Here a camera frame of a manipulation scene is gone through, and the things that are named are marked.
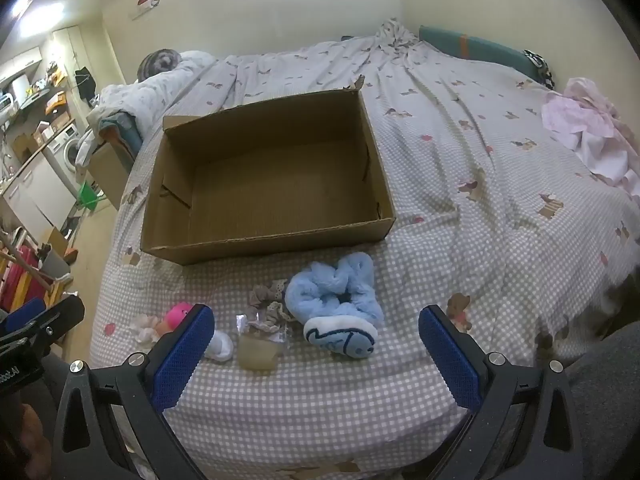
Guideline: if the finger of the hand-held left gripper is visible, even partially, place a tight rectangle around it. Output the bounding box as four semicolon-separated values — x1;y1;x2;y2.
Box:
0;298;48;333
0;294;86;356

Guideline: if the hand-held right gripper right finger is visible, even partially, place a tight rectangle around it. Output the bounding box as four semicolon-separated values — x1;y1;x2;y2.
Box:
418;304;589;480

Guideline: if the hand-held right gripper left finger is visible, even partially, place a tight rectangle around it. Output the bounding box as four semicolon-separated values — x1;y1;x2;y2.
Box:
50;303;216;480

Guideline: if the beige lace scrunchie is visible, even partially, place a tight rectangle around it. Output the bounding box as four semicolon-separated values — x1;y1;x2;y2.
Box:
246;280;297;333

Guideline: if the blue plush slipper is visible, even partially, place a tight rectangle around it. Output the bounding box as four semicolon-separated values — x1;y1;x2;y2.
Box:
285;251;385;359

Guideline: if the brown cardboard box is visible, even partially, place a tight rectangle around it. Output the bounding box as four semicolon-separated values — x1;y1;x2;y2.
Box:
140;74;397;266

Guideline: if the white soft pouf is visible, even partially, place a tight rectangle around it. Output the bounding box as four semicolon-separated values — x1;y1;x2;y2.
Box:
204;329;235;363

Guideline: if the pink suitcase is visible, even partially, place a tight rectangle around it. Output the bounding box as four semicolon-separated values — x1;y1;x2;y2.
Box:
0;244;49;312

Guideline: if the grey bin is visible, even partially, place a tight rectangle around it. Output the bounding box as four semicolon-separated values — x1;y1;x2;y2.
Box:
37;244;72;282

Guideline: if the clear plastic packet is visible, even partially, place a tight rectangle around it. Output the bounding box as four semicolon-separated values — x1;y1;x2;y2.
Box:
235;310;292;374

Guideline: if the white cabinet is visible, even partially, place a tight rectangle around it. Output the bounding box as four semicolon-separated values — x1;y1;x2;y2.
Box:
0;152;77;232

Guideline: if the green stool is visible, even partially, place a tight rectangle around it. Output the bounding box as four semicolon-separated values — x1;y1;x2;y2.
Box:
77;180;104;214

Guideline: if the small cardboard box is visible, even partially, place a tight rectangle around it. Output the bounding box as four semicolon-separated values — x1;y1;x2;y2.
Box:
87;142;137;212

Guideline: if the white washing machine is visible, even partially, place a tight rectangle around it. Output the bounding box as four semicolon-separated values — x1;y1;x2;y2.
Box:
44;119;89;197

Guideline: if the checked bed sheet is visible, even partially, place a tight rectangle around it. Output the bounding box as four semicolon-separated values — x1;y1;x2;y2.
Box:
90;17;640;480

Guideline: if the teal cushion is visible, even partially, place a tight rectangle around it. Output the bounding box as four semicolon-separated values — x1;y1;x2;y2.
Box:
97;112;145;157

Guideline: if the black hanging garment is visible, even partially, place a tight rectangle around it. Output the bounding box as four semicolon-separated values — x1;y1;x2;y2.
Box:
74;65;97;109

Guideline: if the white printed quilt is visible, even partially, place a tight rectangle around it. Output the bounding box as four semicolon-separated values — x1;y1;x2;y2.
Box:
87;51;223;161

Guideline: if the pink cloth pile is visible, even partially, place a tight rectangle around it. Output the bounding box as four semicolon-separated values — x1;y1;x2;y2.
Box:
542;77;640;192

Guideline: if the grey striped plush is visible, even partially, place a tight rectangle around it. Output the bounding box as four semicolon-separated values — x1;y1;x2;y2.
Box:
137;48;184;82

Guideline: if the black and white cloth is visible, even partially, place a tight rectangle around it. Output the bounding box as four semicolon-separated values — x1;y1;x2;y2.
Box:
523;50;557;90

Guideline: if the teal pillow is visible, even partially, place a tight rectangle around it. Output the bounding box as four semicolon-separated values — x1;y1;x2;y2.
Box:
418;25;547;82

